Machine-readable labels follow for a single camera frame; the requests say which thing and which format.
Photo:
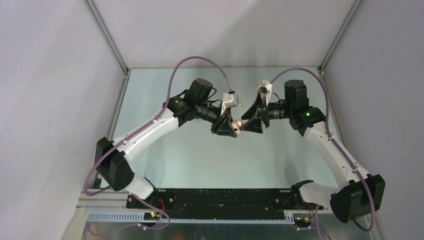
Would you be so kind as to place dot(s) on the aluminium frame rail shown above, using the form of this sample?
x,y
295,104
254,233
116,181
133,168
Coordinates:
x,y
124,208

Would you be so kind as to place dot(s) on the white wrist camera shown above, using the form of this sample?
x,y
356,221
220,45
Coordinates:
x,y
264,88
230,100

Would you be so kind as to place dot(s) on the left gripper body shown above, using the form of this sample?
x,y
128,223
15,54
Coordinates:
x,y
216,127

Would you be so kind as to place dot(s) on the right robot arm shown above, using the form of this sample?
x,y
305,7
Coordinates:
x,y
358,193

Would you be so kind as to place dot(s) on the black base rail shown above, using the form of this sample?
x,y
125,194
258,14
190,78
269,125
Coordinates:
x,y
227,204

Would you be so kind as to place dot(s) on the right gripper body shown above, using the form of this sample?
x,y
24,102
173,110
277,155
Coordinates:
x,y
265,112

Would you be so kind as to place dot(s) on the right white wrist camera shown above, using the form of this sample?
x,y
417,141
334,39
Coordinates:
x,y
264,88

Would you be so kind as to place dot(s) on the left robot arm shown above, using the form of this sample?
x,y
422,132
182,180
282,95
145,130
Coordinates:
x,y
113,158

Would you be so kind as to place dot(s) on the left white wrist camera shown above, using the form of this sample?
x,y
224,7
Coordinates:
x,y
230,100

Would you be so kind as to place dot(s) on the white earbud charging case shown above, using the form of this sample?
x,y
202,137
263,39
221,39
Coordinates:
x,y
237,125

